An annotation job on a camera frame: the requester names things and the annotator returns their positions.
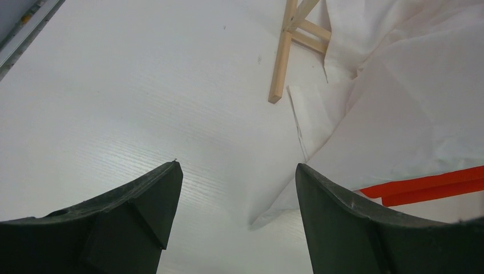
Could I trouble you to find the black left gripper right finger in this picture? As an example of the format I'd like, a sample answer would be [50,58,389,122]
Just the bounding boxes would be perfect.
[295,164,483,273]

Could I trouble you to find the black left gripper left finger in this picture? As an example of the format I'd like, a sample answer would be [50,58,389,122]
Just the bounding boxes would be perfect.
[1,161,183,273]

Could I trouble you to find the orange shorts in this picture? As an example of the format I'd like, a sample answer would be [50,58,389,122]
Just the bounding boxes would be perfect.
[360,166,483,207]

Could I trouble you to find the white shorts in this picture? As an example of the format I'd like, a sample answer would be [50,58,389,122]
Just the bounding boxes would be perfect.
[249,0,484,225]

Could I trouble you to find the wooden clothes rack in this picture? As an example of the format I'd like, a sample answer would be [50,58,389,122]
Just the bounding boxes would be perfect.
[268,0,332,104]

